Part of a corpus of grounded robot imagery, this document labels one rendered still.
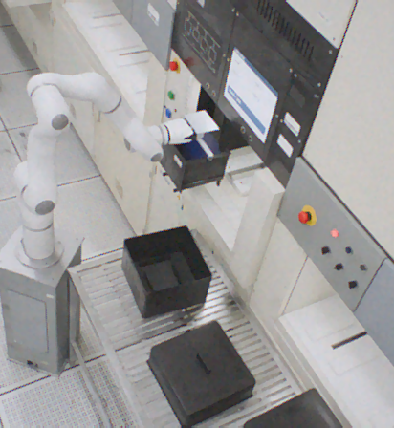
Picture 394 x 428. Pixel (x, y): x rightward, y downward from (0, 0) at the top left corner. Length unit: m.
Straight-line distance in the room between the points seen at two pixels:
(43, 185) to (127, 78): 1.27
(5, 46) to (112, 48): 1.69
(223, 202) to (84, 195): 1.36
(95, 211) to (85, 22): 1.10
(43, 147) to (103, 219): 1.65
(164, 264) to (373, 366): 0.91
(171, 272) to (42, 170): 0.71
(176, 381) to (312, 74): 1.12
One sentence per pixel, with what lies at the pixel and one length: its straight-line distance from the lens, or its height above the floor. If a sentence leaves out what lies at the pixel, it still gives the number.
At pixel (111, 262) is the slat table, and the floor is 0.75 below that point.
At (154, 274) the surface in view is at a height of 0.77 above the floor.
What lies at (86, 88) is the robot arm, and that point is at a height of 1.57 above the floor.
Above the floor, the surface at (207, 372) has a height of 0.87.
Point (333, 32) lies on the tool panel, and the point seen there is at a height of 1.99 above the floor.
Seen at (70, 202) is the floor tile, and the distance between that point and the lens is 3.92.
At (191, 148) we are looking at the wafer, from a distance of 2.66.
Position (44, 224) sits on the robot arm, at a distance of 2.50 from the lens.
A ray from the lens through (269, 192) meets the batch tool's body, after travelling 2.15.
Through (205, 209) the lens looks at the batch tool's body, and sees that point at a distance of 2.76.
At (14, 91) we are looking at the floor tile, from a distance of 4.73.
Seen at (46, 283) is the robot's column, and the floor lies 0.76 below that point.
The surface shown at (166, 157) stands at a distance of 2.66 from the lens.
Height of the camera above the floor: 2.86
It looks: 47 degrees down
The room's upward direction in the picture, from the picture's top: 12 degrees clockwise
